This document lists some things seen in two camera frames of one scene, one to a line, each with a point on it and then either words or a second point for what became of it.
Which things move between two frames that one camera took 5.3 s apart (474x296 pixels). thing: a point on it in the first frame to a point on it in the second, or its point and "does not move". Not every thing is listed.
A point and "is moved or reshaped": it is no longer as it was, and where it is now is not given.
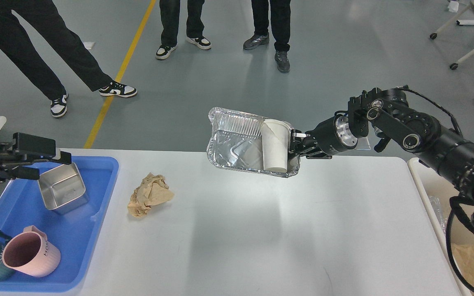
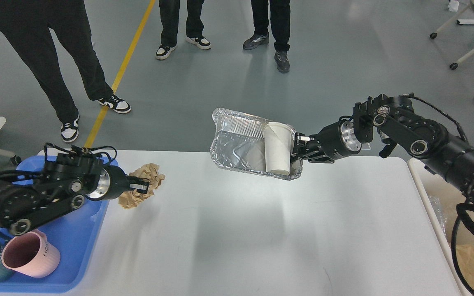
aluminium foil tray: [242, 141] is moved or reshaped
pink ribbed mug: [30, 252] does not move
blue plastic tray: [21, 204] does not move
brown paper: [153, 190] to [130, 199]
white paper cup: [276, 138] does not move
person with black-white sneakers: [170, 11] does not move
